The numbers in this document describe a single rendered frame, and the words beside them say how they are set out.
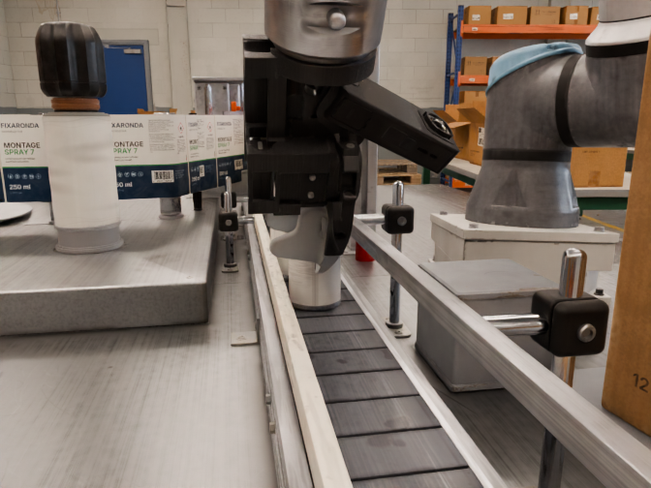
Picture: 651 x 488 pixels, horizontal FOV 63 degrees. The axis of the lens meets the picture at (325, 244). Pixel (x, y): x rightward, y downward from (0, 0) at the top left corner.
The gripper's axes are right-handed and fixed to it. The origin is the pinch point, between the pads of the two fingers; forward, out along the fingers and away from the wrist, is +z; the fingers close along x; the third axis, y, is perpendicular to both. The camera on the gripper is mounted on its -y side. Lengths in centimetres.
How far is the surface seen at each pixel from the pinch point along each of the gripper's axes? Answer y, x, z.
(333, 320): -0.4, 3.8, 4.0
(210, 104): 12, -75, 26
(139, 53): 136, -764, 323
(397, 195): -8.8, -8.7, -0.4
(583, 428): -2.9, 26.5, -18.4
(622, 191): -144, -115, 85
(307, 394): 4.6, 18.5, -8.5
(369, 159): -14.8, -39.7, 16.5
